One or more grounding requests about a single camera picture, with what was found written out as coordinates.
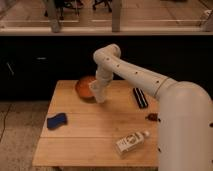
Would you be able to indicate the white ceramic cup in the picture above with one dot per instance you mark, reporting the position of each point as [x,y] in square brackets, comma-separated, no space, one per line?
[98,91]

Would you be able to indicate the black office chair right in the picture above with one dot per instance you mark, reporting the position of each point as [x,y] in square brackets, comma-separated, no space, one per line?
[106,3]

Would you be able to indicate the blue sponge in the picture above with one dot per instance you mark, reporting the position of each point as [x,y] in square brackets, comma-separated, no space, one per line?
[56,121]

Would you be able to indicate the orange ceramic bowl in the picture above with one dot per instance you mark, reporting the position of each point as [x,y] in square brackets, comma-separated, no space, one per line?
[82,87]

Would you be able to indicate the black office chair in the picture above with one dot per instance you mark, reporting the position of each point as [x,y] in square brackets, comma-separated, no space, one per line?
[106,3]
[69,4]

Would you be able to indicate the wooden table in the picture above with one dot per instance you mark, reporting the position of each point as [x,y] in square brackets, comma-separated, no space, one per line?
[89,137]

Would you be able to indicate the black office chair left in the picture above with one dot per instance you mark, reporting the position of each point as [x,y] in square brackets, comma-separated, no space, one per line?
[69,4]

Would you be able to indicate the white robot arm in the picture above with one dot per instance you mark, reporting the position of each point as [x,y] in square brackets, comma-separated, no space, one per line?
[185,115]

